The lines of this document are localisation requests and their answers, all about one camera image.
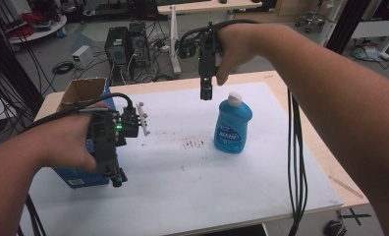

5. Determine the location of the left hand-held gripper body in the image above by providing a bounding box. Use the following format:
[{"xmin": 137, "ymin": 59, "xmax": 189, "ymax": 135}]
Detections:
[{"xmin": 85, "ymin": 105, "xmax": 141, "ymax": 189}]

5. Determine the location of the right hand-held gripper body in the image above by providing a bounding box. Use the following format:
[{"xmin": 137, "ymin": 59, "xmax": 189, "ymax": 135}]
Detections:
[{"xmin": 177, "ymin": 22, "xmax": 224, "ymax": 101}]

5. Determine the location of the blue cardboard box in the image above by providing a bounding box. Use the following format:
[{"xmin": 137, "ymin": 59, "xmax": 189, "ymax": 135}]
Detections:
[{"xmin": 51, "ymin": 77, "xmax": 119, "ymax": 190}]

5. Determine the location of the blue detergent bottle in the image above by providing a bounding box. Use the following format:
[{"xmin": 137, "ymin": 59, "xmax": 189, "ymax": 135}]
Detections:
[{"xmin": 213, "ymin": 91, "xmax": 253, "ymax": 154}]

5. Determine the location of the person's right hand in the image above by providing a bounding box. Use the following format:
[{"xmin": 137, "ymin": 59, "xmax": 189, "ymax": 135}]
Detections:
[{"xmin": 215, "ymin": 23, "xmax": 270, "ymax": 88}]

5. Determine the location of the person's left hand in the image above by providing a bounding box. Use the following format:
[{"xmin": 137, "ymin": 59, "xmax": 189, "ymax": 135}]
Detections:
[{"xmin": 34, "ymin": 100, "xmax": 111, "ymax": 173}]

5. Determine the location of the white-legged wooden desk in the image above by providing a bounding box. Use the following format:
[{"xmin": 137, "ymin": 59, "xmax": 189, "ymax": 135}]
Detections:
[{"xmin": 156, "ymin": 0, "xmax": 264, "ymax": 75}]

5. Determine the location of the black computer tower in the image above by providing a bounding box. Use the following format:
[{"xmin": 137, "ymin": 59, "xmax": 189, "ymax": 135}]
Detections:
[
  {"xmin": 127, "ymin": 21, "xmax": 151, "ymax": 71},
  {"xmin": 104, "ymin": 26, "xmax": 130, "ymax": 67}
]

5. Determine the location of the white table mat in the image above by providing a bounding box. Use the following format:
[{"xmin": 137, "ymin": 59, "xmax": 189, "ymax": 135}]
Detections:
[{"xmin": 19, "ymin": 82, "xmax": 345, "ymax": 236}]

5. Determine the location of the small white device box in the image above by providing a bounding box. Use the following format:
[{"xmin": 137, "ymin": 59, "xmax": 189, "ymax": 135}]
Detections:
[{"xmin": 71, "ymin": 44, "xmax": 95, "ymax": 70}]

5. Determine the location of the office chair base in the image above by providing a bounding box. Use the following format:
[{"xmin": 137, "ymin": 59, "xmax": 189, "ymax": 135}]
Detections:
[{"xmin": 294, "ymin": 9, "xmax": 328, "ymax": 34}]

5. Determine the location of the black metal stand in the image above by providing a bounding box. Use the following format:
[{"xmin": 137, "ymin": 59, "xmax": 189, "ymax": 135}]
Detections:
[
  {"xmin": 326, "ymin": 0, "xmax": 373, "ymax": 56},
  {"xmin": 0, "ymin": 13, "xmax": 45, "ymax": 116}
]

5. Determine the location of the round white table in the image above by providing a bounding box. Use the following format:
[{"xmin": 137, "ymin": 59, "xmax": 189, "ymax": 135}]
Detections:
[{"xmin": 5, "ymin": 14, "xmax": 69, "ymax": 45}]

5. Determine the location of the wooden table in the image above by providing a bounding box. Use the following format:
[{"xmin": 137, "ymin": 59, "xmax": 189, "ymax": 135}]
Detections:
[{"xmin": 34, "ymin": 70, "xmax": 370, "ymax": 236}]

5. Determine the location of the white desk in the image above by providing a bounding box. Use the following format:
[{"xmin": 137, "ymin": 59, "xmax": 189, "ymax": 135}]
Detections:
[{"xmin": 349, "ymin": 19, "xmax": 389, "ymax": 62}]

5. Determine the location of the small black floor object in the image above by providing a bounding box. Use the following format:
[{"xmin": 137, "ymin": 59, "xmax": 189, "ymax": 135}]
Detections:
[{"xmin": 323, "ymin": 219, "xmax": 348, "ymax": 236}]

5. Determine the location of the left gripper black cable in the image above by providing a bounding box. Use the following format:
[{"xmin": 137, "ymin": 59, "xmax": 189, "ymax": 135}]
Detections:
[{"xmin": 16, "ymin": 91, "xmax": 135, "ymax": 236}]

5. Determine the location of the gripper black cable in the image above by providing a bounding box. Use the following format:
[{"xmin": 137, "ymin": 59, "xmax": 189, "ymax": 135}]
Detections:
[
  {"xmin": 182, "ymin": 18, "xmax": 309, "ymax": 236},
  {"xmin": 16, "ymin": 91, "xmax": 135, "ymax": 236}
]

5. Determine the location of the coiled black cable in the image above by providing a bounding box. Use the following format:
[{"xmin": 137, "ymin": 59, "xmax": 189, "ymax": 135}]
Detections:
[{"xmin": 51, "ymin": 60, "xmax": 76, "ymax": 76}]

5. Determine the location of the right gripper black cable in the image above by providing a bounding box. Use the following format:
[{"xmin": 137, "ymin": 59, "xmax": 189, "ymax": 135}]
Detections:
[{"xmin": 182, "ymin": 18, "xmax": 309, "ymax": 236}]

